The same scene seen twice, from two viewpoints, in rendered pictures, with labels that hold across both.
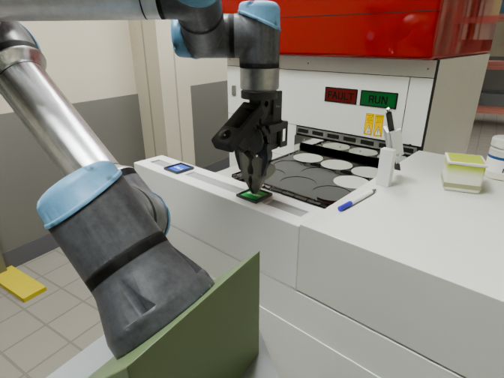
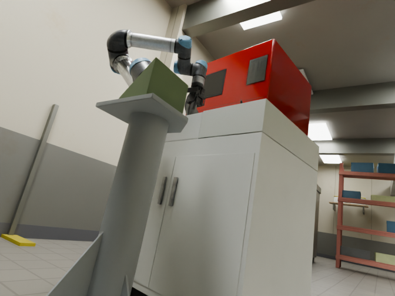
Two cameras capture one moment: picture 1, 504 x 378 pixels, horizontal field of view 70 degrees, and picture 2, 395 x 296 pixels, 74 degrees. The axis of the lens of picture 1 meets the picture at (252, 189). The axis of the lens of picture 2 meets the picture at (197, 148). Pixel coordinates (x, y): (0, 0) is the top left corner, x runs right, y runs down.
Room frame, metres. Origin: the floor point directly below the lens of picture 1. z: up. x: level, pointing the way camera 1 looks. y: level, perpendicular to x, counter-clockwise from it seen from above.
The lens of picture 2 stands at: (-0.65, -0.17, 0.44)
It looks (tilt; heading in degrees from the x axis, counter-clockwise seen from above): 15 degrees up; 4
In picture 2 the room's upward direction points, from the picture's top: 11 degrees clockwise
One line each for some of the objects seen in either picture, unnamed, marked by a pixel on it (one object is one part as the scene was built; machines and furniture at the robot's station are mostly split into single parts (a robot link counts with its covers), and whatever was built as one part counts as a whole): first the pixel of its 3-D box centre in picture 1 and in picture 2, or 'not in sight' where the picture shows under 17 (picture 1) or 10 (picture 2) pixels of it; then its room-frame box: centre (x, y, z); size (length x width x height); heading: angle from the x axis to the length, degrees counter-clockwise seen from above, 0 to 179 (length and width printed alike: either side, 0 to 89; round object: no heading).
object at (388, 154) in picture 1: (390, 154); not in sight; (0.77, -0.31, 1.03); 0.06 x 0.04 x 0.13; 138
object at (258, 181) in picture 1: (265, 172); (194, 111); (0.71, -0.03, 1.01); 0.06 x 0.03 x 0.09; 138
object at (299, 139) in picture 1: (347, 157); not in sight; (1.18, -0.33, 0.89); 0.44 x 0.02 x 0.10; 48
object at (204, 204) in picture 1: (215, 208); (170, 133); (0.79, 0.09, 0.89); 0.55 x 0.09 x 0.14; 48
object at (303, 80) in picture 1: (308, 114); not in sight; (1.31, -0.21, 1.02); 0.81 x 0.03 x 0.40; 48
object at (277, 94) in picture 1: (261, 121); (196, 95); (0.72, -0.02, 1.12); 0.09 x 0.08 x 0.12; 138
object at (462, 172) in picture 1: (462, 172); not in sight; (0.75, -0.47, 1.00); 0.07 x 0.07 x 0.07; 68
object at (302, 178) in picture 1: (318, 173); not in sight; (1.02, -0.20, 0.90); 0.34 x 0.34 x 0.01; 48
